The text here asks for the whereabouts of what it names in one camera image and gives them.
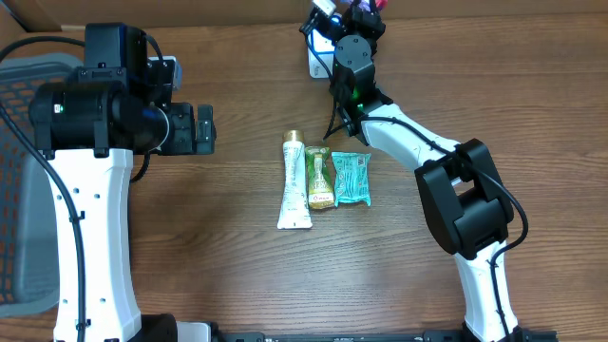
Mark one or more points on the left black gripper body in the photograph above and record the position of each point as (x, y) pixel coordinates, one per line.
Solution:
(181, 136)

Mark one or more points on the grey plastic basket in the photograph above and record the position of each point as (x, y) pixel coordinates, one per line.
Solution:
(29, 257)

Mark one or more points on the teal wet wipes pack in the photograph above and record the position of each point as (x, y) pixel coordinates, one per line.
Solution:
(352, 178)

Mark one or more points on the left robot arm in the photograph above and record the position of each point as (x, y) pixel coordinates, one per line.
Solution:
(88, 131)

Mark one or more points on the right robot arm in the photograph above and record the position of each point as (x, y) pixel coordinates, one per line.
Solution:
(466, 207)

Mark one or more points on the white barcode scanner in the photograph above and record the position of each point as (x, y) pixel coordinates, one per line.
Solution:
(320, 54)

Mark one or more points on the cardboard back panel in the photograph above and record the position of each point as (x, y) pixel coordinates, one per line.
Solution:
(51, 15)

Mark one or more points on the green gold snack packet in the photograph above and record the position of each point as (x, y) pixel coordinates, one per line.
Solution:
(320, 189)

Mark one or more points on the purple sanitary pad pack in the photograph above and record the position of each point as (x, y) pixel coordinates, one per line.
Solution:
(369, 5)

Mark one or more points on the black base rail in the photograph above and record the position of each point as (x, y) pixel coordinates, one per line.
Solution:
(427, 336)

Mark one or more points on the white tube gold cap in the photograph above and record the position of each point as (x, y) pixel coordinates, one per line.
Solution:
(294, 212)

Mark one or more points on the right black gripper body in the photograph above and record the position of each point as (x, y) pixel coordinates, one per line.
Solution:
(356, 24)

